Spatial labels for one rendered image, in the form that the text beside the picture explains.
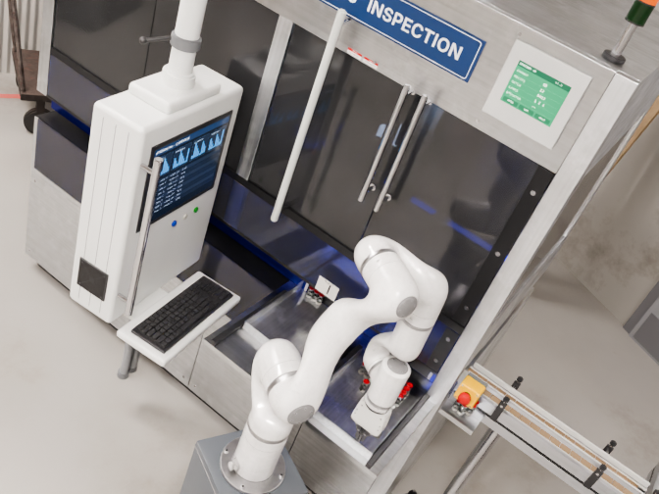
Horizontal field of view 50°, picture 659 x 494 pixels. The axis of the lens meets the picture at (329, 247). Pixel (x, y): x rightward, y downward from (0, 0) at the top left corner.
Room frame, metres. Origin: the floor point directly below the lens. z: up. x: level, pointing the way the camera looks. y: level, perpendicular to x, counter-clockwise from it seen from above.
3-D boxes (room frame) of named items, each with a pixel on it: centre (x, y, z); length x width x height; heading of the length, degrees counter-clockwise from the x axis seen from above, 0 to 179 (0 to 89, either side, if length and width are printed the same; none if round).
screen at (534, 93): (1.82, -0.35, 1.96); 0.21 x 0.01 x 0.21; 68
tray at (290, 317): (1.87, -0.01, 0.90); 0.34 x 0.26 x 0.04; 158
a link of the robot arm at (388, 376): (1.47, -0.29, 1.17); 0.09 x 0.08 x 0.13; 36
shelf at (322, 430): (1.74, -0.14, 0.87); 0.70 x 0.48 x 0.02; 68
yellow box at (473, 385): (1.76, -0.60, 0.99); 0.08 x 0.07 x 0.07; 158
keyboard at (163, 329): (1.80, 0.38, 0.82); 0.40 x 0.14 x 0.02; 164
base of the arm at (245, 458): (1.27, -0.03, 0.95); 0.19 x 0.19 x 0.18
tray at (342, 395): (1.63, -0.29, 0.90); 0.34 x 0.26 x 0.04; 158
